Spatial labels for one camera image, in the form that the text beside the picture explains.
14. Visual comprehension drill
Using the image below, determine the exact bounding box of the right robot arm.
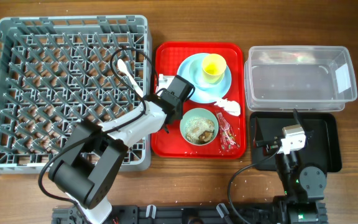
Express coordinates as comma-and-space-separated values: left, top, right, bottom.
253, 110, 328, 223

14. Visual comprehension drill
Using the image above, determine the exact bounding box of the green bowl with food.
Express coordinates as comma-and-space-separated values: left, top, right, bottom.
180, 108, 219, 146

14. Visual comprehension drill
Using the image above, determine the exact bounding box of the crumpled white tissue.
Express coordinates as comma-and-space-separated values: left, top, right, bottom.
214, 98, 241, 116

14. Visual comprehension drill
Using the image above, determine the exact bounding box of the yellow plastic cup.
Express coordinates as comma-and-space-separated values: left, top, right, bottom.
201, 54, 227, 84

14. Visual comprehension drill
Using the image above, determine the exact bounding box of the red snack wrapper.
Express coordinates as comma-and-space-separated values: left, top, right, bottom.
216, 112, 240, 151

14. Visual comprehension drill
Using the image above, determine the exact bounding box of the white plastic spoon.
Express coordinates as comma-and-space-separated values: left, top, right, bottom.
117, 59, 144, 98

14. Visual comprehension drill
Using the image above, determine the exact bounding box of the grey dishwasher rack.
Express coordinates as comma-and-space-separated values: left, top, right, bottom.
0, 15, 152, 174

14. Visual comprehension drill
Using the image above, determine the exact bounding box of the black tray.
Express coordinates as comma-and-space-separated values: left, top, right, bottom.
249, 111, 342, 172

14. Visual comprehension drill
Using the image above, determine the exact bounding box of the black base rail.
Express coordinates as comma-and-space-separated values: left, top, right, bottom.
51, 202, 328, 224

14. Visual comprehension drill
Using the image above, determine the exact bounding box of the light blue plate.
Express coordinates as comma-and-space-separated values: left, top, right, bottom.
177, 53, 232, 104

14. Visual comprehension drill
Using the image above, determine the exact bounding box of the clear plastic bin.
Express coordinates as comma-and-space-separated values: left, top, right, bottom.
244, 45, 358, 112

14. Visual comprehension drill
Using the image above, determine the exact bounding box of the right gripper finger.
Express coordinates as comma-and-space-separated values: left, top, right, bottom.
252, 118, 259, 146
293, 108, 304, 128

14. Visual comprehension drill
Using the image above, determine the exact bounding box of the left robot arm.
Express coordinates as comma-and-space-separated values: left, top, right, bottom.
46, 76, 195, 223

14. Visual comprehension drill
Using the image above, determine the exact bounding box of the light blue bowl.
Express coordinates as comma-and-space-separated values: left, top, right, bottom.
188, 57, 231, 90

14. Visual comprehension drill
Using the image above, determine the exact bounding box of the red plastic tray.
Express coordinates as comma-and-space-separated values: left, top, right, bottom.
151, 42, 247, 159

